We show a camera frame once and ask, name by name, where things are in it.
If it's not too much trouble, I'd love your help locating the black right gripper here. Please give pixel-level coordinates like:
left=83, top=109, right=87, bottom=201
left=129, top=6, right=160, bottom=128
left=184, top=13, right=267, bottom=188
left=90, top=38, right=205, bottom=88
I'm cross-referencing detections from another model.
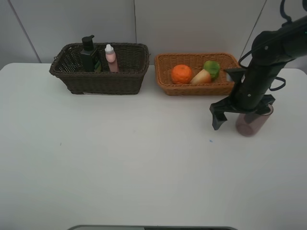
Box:
left=210, top=83, right=275, bottom=130

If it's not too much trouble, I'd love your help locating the green lime fruit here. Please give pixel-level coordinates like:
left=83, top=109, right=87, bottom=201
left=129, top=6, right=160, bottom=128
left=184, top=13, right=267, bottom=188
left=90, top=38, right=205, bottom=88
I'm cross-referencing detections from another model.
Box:
left=203, top=60, right=220, bottom=81

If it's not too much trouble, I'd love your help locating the pink bottle white cap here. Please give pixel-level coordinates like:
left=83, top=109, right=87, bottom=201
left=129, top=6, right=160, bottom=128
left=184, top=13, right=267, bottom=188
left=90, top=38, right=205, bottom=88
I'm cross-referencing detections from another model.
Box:
left=105, top=44, right=119, bottom=72

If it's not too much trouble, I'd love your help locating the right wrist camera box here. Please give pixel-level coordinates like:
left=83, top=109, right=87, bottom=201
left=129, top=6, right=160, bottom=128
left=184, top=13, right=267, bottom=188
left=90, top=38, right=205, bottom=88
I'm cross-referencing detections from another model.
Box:
left=224, top=68, right=246, bottom=83

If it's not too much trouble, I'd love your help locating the dark brown wicker basket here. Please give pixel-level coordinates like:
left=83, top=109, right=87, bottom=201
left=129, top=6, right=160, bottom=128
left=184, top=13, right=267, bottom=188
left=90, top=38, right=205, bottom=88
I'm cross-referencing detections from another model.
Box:
left=49, top=43, right=150, bottom=95

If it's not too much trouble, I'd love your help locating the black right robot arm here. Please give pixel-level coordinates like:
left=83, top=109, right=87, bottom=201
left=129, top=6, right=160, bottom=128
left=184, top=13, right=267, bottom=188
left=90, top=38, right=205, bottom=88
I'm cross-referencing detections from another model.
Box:
left=210, top=17, right=307, bottom=130

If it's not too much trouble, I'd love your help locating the light brown wicker basket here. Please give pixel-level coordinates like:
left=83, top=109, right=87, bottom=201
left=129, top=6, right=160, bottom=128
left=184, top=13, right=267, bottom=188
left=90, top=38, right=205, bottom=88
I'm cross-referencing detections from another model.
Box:
left=154, top=53, right=239, bottom=96

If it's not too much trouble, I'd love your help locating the red yellow half fruit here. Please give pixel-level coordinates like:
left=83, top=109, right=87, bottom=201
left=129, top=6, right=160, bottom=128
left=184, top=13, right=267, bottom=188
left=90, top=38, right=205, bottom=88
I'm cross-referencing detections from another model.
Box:
left=190, top=69, right=212, bottom=85

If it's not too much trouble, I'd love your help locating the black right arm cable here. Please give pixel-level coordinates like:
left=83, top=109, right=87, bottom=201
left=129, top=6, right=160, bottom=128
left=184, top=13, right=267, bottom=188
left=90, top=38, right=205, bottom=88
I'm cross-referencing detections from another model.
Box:
left=238, top=0, right=307, bottom=92

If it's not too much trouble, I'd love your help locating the dark green pump bottle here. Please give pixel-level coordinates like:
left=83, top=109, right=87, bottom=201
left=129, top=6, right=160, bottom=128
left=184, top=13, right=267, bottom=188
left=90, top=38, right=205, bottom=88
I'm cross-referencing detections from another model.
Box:
left=80, top=35, right=101, bottom=72

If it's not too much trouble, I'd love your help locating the translucent purple plastic cup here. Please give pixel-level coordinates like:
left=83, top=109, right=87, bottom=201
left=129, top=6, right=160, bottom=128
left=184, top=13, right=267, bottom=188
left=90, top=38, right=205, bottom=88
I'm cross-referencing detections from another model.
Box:
left=236, top=105, right=274, bottom=137

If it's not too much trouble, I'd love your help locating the orange tangerine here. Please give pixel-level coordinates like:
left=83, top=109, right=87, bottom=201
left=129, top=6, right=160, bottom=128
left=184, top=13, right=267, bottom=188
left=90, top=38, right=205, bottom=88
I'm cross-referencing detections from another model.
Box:
left=171, top=64, right=193, bottom=84

